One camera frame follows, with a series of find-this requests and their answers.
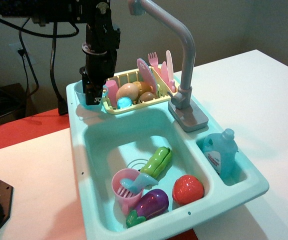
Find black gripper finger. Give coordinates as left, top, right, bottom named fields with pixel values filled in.
left=85, top=83, right=103, bottom=105
left=82, top=74, right=88, bottom=98

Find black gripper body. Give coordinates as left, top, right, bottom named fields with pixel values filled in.
left=79, top=0, right=120, bottom=87

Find translucent blue toy cup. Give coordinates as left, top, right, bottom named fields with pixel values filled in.
left=74, top=80, right=108, bottom=108

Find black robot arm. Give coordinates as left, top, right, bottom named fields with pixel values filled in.
left=0, top=0, right=120, bottom=106

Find pink cup in rack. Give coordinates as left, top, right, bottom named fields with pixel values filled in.
left=105, top=80, right=119, bottom=107

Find teal toy sink unit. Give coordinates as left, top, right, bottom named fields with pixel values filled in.
left=66, top=84, right=269, bottom=240

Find pink fork in cup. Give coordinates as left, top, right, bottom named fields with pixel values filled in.
left=117, top=186, right=134, bottom=198

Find pink toy cup in sink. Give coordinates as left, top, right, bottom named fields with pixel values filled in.
left=111, top=168, right=143, bottom=215

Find small blue round lid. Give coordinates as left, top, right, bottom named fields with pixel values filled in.
left=117, top=96, right=132, bottom=109

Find beige toy egg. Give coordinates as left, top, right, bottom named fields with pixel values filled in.
left=116, top=83, right=139, bottom=101

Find brown toy food pieces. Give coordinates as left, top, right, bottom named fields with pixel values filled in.
left=133, top=81, right=157, bottom=104

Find pink toy plate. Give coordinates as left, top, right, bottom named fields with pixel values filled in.
left=136, top=58, right=157, bottom=94

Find pink toy fork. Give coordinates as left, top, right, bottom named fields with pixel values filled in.
left=148, top=52, right=159, bottom=72

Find yellow dish rack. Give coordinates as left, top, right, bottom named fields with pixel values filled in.
left=102, top=66, right=171, bottom=115

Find pink toy knife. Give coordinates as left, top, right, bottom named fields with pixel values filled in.
left=166, top=50, right=174, bottom=81

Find green toy vegetable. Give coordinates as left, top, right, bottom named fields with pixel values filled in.
left=140, top=146, right=172, bottom=179

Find grey toy faucet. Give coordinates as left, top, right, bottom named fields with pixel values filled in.
left=128, top=0, right=208, bottom=132

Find blue toy spoon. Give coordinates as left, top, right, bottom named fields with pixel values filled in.
left=120, top=173, right=159, bottom=194

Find purple toy eggplant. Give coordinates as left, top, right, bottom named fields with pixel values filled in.
left=126, top=189, right=169, bottom=228

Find red toy strawberry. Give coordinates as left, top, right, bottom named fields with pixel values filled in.
left=172, top=174, right=204, bottom=205

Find blue toy detergent bottle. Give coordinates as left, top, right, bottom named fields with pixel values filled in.
left=202, top=128, right=238, bottom=179

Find black gooseneck cable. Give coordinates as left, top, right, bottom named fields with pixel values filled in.
left=49, top=21, right=68, bottom=116

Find black power cord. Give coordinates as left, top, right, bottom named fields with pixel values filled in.
left=17, top=18, right=40, bottom=101

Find white wall outlet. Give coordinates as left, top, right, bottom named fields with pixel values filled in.
left=8, top=42, right=37, bottom=66

